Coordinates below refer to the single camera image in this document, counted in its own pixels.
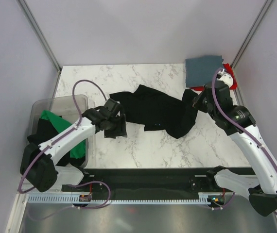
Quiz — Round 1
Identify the black t shirt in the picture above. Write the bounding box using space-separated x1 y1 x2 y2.
27 118 86 166
110 85 198 139

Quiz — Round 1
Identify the green t shirt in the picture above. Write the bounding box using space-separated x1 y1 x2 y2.
40 110 85 148

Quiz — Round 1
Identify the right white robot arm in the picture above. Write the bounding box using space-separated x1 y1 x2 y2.
193 89 277 216

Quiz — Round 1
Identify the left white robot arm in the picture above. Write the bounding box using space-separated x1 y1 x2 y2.
18 106 127 193

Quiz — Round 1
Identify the folded grey-blue t shirt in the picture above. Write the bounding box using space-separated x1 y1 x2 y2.
185 55 224 88

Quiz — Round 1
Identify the folded red t shirt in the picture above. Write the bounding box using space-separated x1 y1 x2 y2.
190 62 238 92

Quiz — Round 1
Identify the black t shirt in bin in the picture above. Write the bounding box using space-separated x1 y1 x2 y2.
27 118 86 166

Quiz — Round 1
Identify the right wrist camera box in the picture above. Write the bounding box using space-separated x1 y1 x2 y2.
204 72 233 109

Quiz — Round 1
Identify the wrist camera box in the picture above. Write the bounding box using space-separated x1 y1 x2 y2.
104 99 121 118
204 72 233 109

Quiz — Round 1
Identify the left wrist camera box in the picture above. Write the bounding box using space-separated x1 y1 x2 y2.
104 99 121 118

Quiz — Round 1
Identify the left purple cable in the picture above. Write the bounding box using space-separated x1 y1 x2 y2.
17 79 110 194

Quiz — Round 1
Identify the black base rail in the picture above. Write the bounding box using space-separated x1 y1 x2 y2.
61 167 224 199

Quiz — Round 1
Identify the right aluminium frame post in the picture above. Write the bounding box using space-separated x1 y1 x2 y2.
231 0 275 69

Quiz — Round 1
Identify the aluminium frame post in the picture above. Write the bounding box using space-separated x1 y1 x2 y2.
231 0 275 69
17 0 62 73

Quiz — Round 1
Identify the left aluminium frame post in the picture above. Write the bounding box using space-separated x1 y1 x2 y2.
17 0 62 73

